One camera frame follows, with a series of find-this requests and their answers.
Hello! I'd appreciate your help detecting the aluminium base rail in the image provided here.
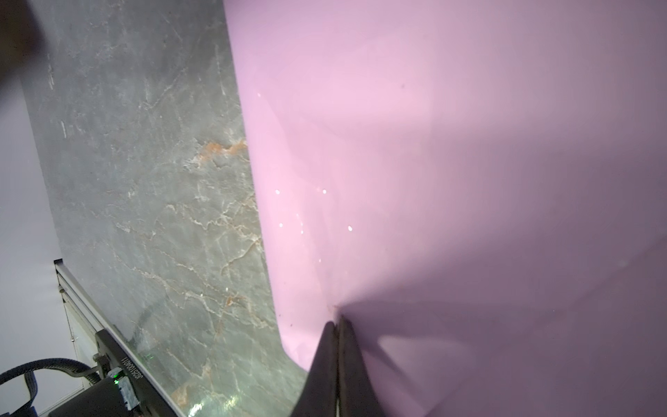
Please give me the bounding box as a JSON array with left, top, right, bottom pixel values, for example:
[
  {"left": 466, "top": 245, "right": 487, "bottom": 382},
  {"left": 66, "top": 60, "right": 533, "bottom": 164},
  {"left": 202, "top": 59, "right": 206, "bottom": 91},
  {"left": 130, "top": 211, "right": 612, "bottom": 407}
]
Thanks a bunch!
[{"left": 55, "top": 260, "right": 183, "bottom": 416}]

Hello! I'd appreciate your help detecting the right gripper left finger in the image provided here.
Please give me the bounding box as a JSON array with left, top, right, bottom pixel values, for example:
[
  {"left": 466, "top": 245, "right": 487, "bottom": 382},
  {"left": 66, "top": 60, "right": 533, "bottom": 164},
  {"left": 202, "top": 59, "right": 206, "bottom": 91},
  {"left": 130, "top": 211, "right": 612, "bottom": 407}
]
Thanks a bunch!
[{"left": 290, "top": 321, "right": 339, "bottom": 417}]

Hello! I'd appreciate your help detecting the pink purple wrapping paper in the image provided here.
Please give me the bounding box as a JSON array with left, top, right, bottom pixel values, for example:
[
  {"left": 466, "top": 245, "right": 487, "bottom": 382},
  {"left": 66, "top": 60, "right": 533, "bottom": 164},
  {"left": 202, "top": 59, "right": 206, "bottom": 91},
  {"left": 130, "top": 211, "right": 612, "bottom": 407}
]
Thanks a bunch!
[{"left": 224, "top": 1, "right": 666, "bottom": 416}]

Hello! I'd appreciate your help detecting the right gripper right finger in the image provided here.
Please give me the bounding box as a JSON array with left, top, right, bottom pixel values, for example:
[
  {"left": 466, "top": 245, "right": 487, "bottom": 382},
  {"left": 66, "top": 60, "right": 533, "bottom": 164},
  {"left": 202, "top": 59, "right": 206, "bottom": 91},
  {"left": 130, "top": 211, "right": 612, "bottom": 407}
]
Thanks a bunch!
[{"left": 338, "top": 316, "right": 386, "bottom": 417}]

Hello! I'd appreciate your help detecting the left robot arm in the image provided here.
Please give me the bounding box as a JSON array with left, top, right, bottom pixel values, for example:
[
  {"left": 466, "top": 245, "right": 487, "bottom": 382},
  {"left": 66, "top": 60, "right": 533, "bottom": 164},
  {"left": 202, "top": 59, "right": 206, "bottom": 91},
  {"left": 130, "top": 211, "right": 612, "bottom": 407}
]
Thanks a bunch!
[{"left": 1, "top": 328, "right": 181, "bottom": 417}]

